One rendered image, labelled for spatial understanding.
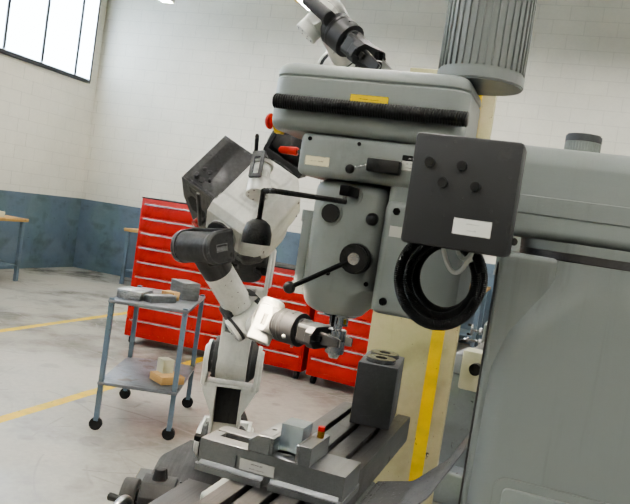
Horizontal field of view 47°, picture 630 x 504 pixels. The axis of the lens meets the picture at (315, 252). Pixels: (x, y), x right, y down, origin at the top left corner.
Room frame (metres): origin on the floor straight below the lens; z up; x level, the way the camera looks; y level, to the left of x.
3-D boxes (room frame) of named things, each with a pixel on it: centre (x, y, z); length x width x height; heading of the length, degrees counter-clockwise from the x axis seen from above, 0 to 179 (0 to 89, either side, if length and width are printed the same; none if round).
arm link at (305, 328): (1.85, -0.01, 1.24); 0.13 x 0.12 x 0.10; 143
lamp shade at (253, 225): (1.79, 0.15, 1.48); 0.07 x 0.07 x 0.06
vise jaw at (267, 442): (1.62, 0.03, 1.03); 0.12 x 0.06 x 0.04; 160
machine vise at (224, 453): (1.62, 0.01, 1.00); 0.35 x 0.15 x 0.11; 70
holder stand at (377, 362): (2.26, -0.26, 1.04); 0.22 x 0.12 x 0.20; 168
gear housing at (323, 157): (1.78, -0.12, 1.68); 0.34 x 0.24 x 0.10; 71
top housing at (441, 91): (1.79, -0.10, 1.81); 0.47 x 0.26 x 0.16; 71
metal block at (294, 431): (1.61, -0.02, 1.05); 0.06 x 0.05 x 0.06; 160
